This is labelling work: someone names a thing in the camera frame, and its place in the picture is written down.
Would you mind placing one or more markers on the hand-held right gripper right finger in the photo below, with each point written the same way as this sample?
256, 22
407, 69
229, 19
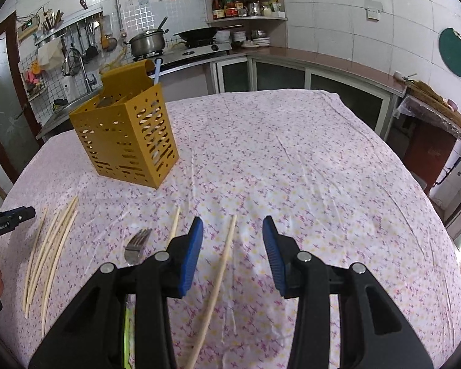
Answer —
272, 253

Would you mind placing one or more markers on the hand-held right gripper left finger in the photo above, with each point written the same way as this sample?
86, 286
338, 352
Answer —
190, 253

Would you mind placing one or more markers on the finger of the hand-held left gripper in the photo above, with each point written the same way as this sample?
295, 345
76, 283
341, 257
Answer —
7, 221

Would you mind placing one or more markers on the steel fork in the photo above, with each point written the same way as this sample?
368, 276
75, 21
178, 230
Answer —
137, 246

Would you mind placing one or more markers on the yellow perforated utensil holder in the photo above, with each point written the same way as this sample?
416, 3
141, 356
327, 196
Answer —
123, 142

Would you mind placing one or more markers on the floral tablecloth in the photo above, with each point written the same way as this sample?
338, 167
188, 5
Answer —
292, 169

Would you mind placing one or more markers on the steel sink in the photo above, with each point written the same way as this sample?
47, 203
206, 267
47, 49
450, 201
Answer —
61, 117

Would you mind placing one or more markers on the frosted glass door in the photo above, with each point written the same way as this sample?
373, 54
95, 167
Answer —
4, 103

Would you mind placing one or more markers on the white soap bottle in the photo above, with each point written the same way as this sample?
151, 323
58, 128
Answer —
67, 88

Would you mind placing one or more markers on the white plastic bag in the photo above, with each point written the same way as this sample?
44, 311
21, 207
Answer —
50, 55

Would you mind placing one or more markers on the steel faucet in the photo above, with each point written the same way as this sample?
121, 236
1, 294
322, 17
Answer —
73, 61

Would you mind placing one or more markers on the kitchen counter cabinets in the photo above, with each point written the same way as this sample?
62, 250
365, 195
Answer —
292, 73

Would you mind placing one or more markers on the red wooden cabinet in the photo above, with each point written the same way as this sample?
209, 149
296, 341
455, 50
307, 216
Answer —
426, 153

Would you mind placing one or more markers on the blue straw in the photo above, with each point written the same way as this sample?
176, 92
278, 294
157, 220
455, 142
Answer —
158, 71

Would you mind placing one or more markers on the black hanging ladle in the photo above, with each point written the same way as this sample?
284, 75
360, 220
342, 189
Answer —
89, 48

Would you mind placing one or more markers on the gas stove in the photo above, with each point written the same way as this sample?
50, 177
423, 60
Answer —
192, 52

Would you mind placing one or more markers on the stack of white plates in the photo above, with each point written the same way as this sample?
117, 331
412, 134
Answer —
261, 41

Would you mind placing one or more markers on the steel cooking pot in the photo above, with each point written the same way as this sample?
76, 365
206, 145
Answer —
146, 42

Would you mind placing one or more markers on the stack of white bowls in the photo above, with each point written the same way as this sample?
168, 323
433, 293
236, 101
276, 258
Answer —
239, 37

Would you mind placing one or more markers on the black wok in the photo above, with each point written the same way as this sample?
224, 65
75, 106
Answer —
198, 34

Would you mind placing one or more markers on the bamboo tray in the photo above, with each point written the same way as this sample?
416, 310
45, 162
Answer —
438, 100

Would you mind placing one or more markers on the white corner shelf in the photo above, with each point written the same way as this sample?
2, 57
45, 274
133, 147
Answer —
246, 23

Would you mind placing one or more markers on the red sauce bottle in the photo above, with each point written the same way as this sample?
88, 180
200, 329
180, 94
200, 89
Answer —
218, 9

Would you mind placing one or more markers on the red sauce jar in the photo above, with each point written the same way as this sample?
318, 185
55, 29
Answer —
231, 9

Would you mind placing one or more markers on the green round cutting board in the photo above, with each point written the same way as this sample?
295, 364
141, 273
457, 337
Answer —
457, 53

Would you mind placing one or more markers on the wall utensil cup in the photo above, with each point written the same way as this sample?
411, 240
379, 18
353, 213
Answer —
53, 23

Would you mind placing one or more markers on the grey wall pipe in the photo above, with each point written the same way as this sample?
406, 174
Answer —
117, 0

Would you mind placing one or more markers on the white wall socket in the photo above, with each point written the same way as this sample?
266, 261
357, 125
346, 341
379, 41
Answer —
373, 9

